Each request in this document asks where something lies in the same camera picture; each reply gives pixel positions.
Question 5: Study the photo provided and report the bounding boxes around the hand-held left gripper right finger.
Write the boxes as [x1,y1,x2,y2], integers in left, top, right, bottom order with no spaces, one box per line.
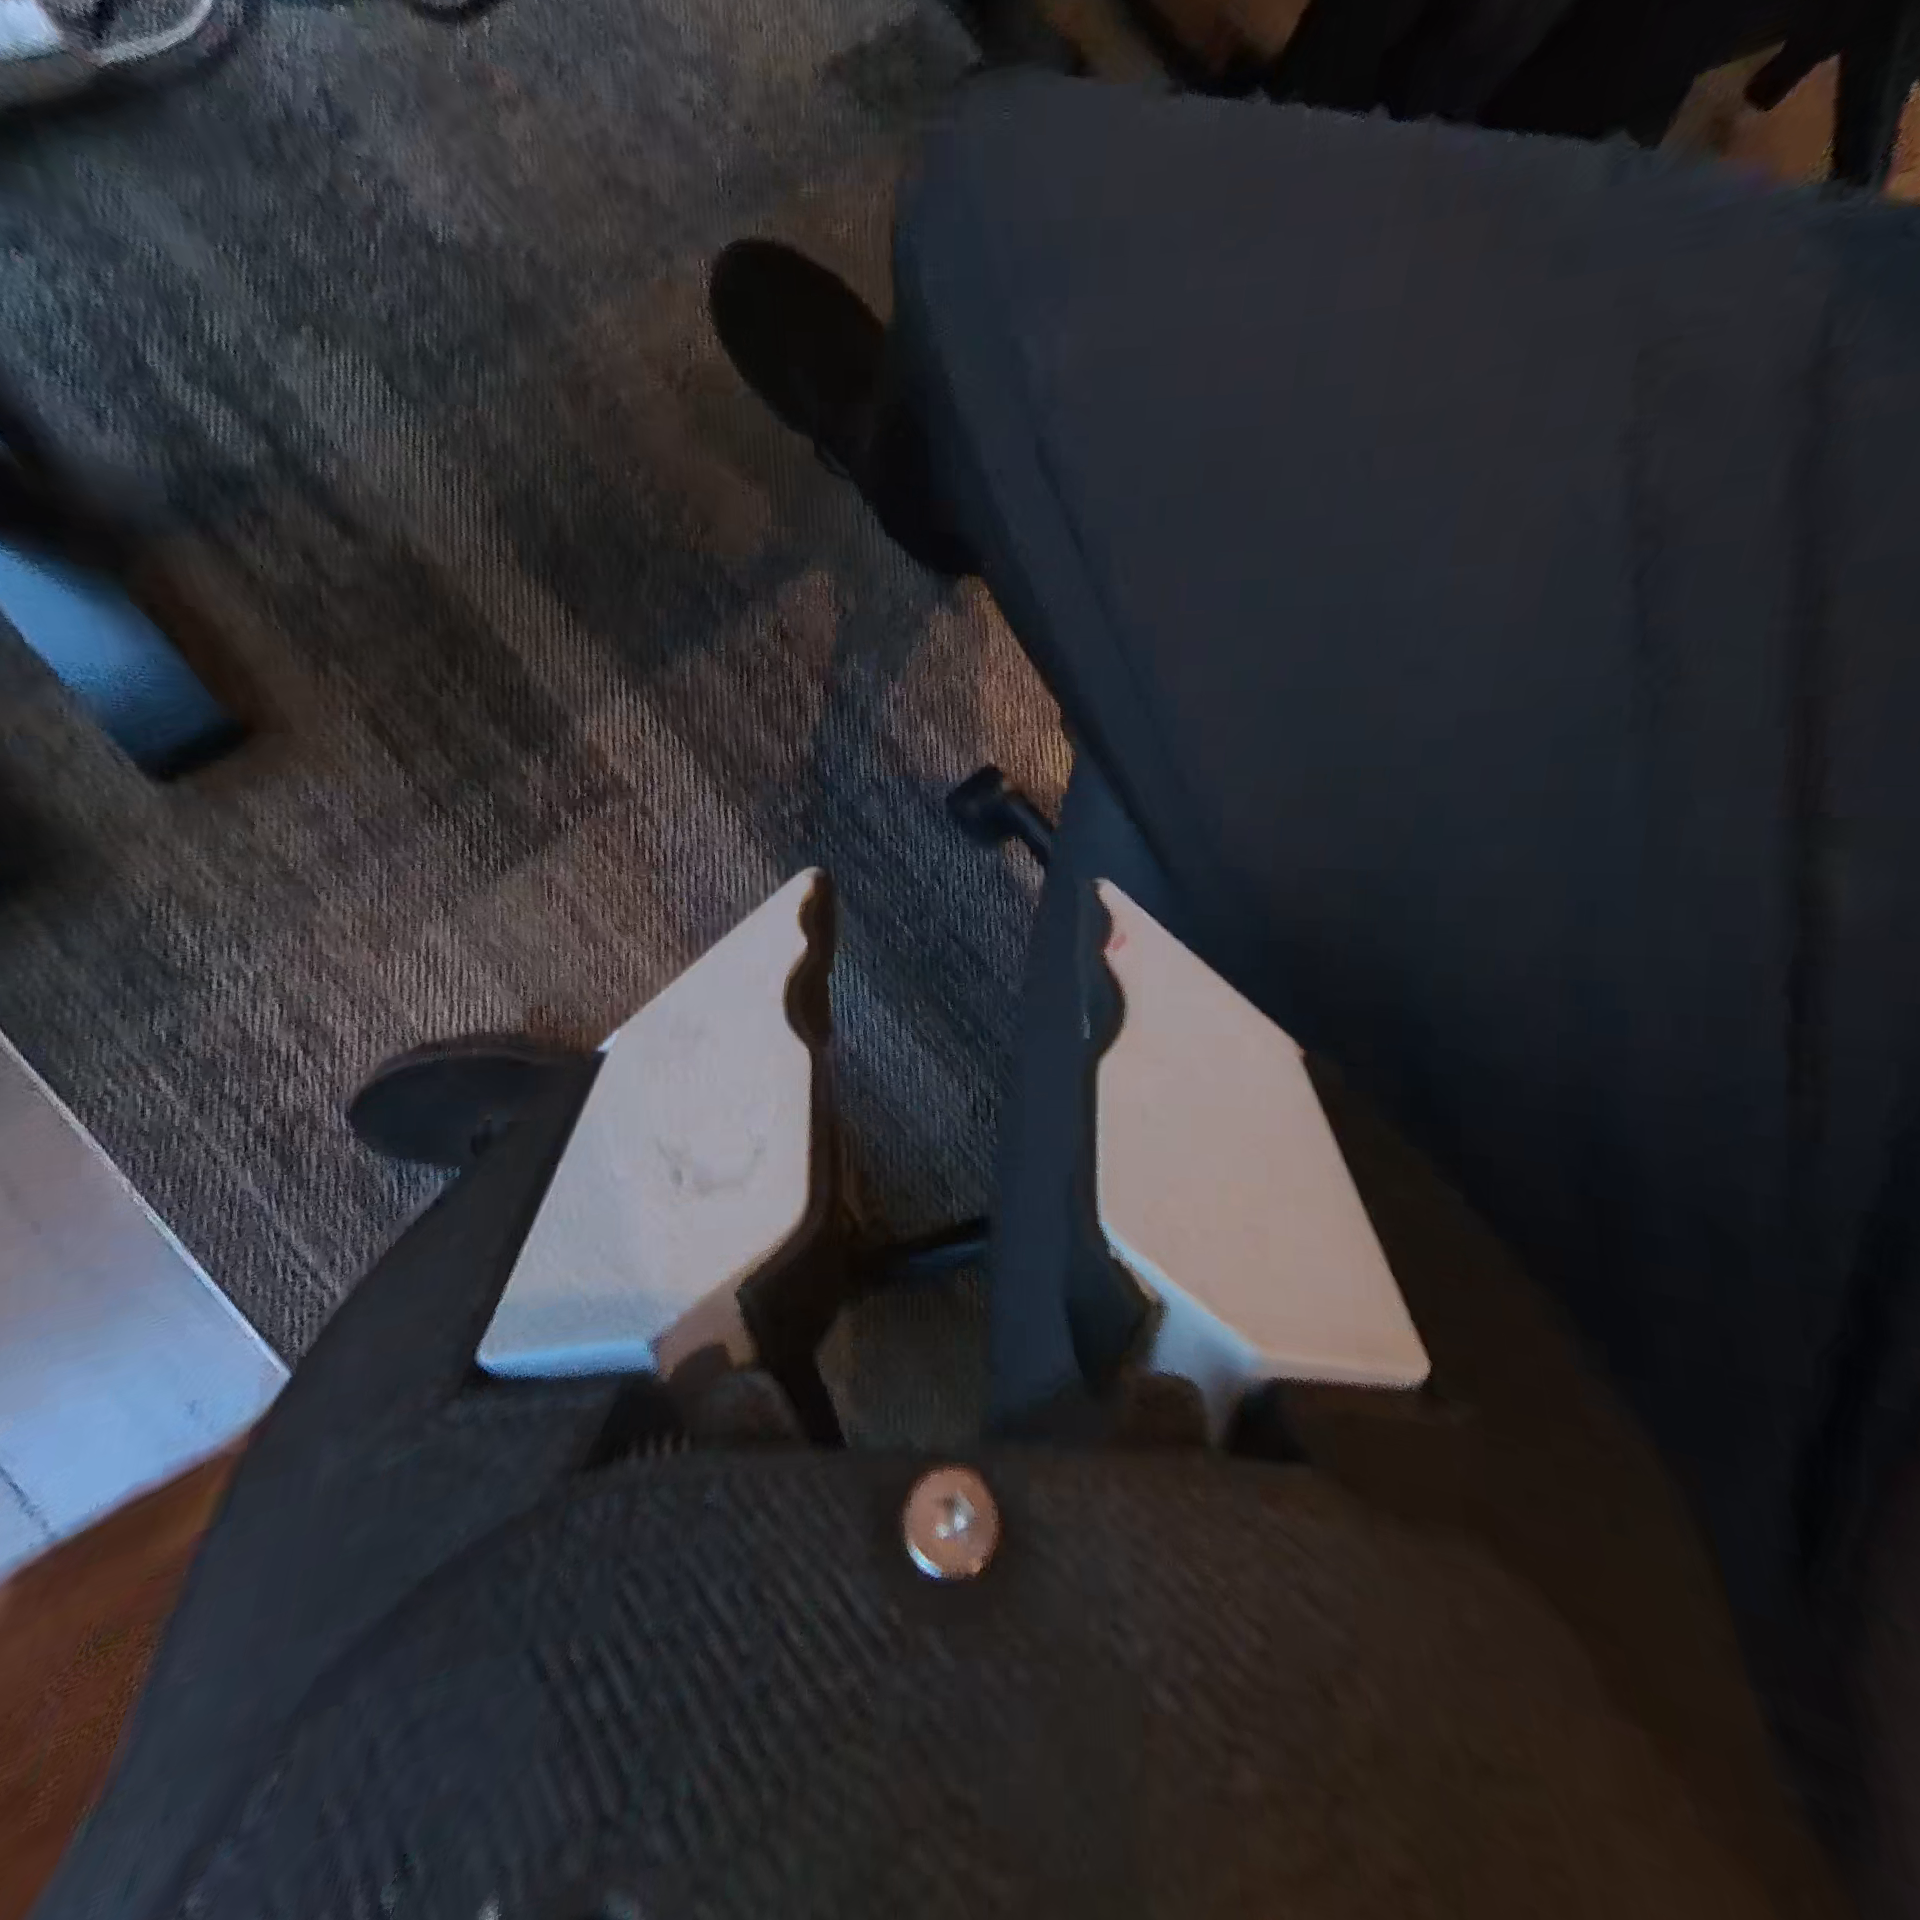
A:
[1084,879,1432,1400]

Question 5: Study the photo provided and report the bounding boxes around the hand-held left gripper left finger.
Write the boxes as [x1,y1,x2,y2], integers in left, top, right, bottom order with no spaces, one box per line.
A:
[474,866,845,1377]

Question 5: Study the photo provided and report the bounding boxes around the black chair lever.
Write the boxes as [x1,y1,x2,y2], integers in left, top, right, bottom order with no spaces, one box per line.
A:
[944,765,1056,866]

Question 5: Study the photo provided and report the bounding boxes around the person's legs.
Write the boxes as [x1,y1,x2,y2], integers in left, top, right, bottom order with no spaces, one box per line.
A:
[892,0,1920,1920]

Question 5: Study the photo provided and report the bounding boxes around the wooden beam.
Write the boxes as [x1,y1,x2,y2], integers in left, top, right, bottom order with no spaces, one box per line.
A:
[0,1431,250,1920]

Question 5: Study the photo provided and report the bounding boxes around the person's black shoe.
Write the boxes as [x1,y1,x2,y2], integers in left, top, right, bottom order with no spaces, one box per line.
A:
[708,237,984,578]

